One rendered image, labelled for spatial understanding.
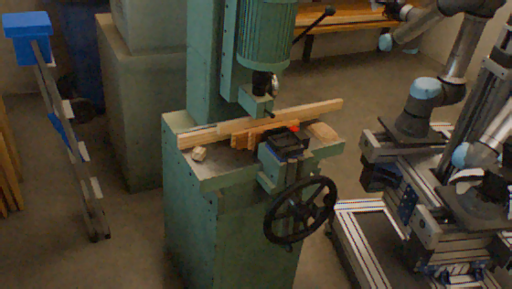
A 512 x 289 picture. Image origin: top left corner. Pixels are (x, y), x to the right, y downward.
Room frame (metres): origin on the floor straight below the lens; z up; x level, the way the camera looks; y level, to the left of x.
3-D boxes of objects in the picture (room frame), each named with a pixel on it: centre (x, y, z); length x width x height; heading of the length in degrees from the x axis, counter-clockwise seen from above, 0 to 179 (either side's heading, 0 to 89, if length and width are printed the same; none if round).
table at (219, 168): (1.23, -0.06, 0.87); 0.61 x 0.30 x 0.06; 124
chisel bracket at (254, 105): (1.33, 0.02, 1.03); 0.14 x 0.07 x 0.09; 34
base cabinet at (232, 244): (1.42, 0.08, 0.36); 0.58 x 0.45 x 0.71; 34
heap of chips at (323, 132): (1.39, -0.25, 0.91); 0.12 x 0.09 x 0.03; 34
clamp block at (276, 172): (1.16, -0.10, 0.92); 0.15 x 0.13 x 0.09; 124
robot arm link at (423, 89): (1.65, -0.69, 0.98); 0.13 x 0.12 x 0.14; 120
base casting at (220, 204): (1.42, 0.08, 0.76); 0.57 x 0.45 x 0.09; 34
